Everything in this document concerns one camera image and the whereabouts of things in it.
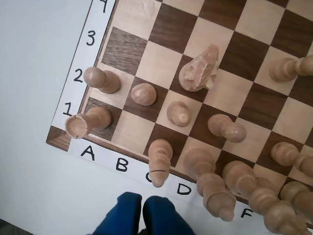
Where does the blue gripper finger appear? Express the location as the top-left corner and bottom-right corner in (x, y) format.
(92, 192), (143, 235)
(143, 195), (196, 235)

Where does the light wooden pawn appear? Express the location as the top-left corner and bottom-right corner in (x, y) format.
(207, 114), (247, 144)
(131, 83), (157, 106)
(167, 101), (192, 128)
(84, 67), (121, 94)
(268, 55), (313, 83)
(270, 141), (313, 176)

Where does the light wooden queen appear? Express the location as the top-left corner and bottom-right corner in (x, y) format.
(183, 148), (237, 222)

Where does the white letter label strip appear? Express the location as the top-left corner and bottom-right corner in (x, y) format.
(67, 138), (269, 221)

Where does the light wooden bishop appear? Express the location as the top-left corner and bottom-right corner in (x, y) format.
(280, 181), (313, 221)
(148, 139), (174, 188)

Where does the light wooden king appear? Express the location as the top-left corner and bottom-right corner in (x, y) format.
(222, 160), (311, 235)

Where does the light wooden rook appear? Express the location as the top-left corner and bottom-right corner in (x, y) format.
(65, 107), (113, 140)

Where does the light wooden knight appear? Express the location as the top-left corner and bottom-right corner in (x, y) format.
(179, 44), (220, 92)

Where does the white number label strip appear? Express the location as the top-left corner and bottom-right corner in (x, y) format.
(52, 0), (117, 128)

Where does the wooden chessboard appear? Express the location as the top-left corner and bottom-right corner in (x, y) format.
(45, 0), (313, 235)

